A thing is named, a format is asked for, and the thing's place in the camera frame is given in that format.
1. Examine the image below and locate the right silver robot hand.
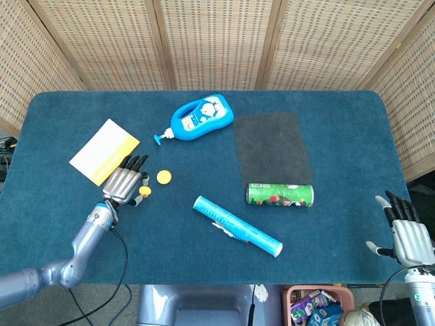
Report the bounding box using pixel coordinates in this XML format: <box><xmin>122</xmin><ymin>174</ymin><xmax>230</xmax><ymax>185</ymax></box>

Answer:
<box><xmin>365</xmin><ymin>190</ymin><xmax>435</xmax><ymax>270</ymax></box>

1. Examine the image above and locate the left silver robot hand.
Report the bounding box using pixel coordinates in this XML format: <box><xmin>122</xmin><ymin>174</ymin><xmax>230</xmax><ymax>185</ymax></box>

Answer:
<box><xmin>101</xmin><ymin>154</ymin><xmax>151</xmax><ymax>208</ymax></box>

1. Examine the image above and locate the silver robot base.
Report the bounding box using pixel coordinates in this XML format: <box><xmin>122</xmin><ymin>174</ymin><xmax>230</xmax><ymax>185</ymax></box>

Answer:
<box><xmin>136</xmin><ymin>284</ymin><xmax>287</xmax><ymax>326</ymax></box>

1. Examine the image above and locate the white and yellow box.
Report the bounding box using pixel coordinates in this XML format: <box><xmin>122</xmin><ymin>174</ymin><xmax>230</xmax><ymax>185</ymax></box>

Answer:
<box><xmin>69</xmin><ymin>118</ymin><xmax>141</xmax><ymax>187</ymax></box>

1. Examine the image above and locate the white cloth bundle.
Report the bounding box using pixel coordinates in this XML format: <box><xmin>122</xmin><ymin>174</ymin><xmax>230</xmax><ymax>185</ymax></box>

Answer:
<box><xmin>345</xmin><ymin>303</ymin><xmax>380</xmax><ymax>326</ymax></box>

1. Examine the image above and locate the blue pump lotion bottle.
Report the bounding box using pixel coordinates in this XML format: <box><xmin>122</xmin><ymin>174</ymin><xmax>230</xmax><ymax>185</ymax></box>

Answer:
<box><xmin>153</xmin><ymin>94</ymin><xmax>235</xmax><ymax>147</ymax></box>

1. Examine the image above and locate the blue table cloth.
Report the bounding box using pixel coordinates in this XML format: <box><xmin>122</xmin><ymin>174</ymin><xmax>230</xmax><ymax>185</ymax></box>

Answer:
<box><xmin>0</xmin><ymin>90</ymin><xmax>429</xmax><ymax>286</ymax></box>

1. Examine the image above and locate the pink storage basket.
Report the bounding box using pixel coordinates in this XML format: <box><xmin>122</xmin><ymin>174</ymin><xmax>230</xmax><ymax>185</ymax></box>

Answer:
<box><xmin>282</xmin><ymin>285</ymin><xmax>355</xmax><ymax>326</ymax></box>

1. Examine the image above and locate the blue snack box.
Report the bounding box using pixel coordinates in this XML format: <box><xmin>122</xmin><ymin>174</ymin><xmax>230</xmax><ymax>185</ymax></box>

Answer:
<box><xmin>307</xmin><ymin>302</ymin><xmax>344</xmax><ymax>326</ymax></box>

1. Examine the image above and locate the purple snack box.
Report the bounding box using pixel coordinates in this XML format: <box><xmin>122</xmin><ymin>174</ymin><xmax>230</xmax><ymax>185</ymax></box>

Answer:
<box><xmin>290</xmin><ymin>289</ymin><xmax>337</xmax><ymax>323</ymax></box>

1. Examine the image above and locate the blue plastic wrap tube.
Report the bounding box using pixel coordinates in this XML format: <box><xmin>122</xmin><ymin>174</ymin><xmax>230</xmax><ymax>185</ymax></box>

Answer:
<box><xmin>192</xmin><ymin>195</ymin><xmax>284</xmax><ymax>259</ymax></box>

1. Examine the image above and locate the green Pringles can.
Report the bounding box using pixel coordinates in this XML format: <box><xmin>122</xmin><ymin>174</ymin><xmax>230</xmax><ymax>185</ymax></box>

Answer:
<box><xmin>245</xmin><ymin>183</ymin><xmax>315</xmax><ymax>209</ymax></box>

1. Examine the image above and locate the black rubber mat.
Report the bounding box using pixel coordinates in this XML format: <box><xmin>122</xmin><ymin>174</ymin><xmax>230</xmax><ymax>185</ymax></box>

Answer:
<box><xmin>232</xmin><ymin>111</ymin><xmax>314</xmax><ymax>188</ymax></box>

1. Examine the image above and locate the wicker folding screen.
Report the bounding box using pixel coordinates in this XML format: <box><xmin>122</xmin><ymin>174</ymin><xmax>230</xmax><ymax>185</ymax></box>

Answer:
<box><xmin>0</xmin><ymin>0</ymin><xmax>435</xmax><ymax>183</ymax></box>

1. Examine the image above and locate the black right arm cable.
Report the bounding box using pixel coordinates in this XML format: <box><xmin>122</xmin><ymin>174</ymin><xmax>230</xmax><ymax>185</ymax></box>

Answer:
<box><xmin>379</xmin><ymin>266</ymin><xmax>413</xmax><ymax>319</ymax></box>

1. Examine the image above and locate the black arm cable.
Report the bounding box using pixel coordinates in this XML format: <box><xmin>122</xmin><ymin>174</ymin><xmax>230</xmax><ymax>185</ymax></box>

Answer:
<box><xmin>379</xmin><ymin>266</ymin><xmax>413</xmax><ymax>319</ymax></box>
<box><xmin>47</xmin><ymin>228</ymin><xmax>134</xmax><ymax>326</ymax></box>

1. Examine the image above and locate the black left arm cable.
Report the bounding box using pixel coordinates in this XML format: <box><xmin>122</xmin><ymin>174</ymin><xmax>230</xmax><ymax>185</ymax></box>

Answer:
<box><xmin>47</xmin><ymin>228</ymin><xmax>134</xmax><ymax>326</ymax></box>

